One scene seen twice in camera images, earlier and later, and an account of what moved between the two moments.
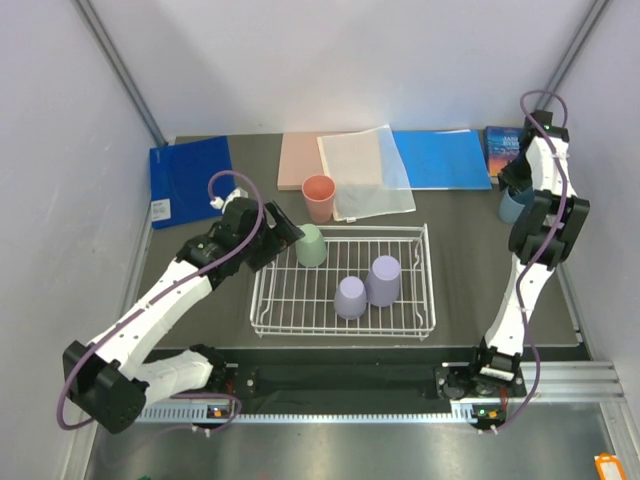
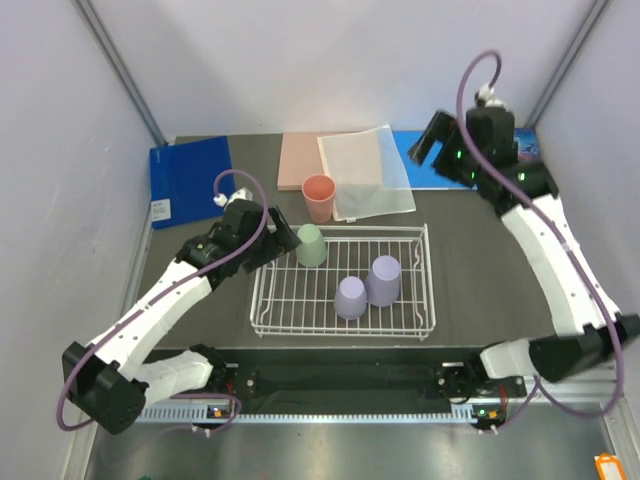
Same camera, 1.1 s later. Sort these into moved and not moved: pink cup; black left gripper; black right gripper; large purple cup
Moved: black right gripper
Not moved: black left gripper; large purple cup; pink cup
